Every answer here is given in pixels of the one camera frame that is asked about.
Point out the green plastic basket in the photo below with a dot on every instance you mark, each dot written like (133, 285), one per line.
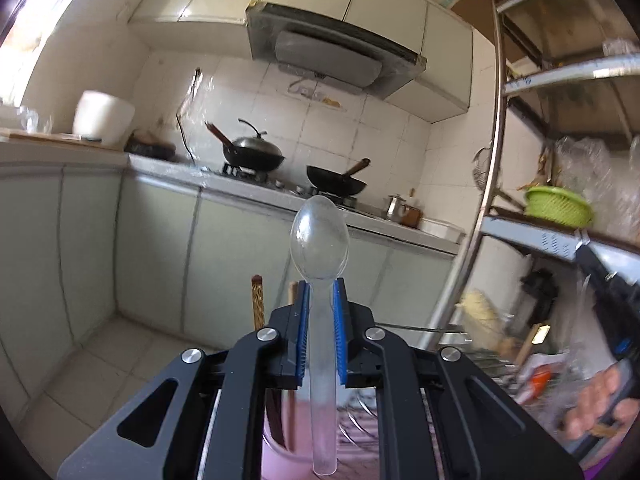
(555, 207)

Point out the metal storage shelf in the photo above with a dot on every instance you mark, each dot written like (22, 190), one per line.
(492, 110)

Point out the steel wok lid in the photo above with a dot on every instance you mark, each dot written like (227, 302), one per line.
(257, 146)

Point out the glass jar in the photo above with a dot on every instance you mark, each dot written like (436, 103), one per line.
(29, 119)

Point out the black appliance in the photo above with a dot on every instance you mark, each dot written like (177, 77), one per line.
(540, 295)

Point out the dark chopstick with gold band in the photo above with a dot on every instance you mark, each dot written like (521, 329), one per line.
(257, 305)

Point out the wooden cutting board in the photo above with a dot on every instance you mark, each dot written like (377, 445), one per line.
(45, 135)

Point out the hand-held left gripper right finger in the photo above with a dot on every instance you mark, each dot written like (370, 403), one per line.
(341, 335)

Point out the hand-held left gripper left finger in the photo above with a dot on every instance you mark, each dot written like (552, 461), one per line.
(301, 335)

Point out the clear plastic spoon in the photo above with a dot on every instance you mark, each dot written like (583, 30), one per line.
(320, 240)

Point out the brown wooden container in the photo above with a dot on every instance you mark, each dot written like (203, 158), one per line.
(412, 216)

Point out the person's right hand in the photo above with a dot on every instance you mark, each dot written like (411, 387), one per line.
(595, 395)

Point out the white rice cooker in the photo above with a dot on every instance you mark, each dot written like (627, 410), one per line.
(102, 115)

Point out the clear plastic bag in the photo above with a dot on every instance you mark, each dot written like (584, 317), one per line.
(600, 180)

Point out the steel range hood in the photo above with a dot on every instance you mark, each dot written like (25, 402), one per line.
(325, 55)

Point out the small steel pot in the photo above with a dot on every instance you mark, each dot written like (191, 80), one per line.
(395, 208)

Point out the black pan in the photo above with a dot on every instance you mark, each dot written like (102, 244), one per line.
(150, 150)

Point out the gas stove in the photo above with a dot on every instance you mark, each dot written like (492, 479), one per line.
(239, 174)

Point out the grey lower kitchen cabinets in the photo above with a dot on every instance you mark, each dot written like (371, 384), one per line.
(155, 260)

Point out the kitchen window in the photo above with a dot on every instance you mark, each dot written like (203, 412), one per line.
(45, 20)

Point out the pink plastic utensil holder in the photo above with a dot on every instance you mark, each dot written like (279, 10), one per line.
(290, 467)

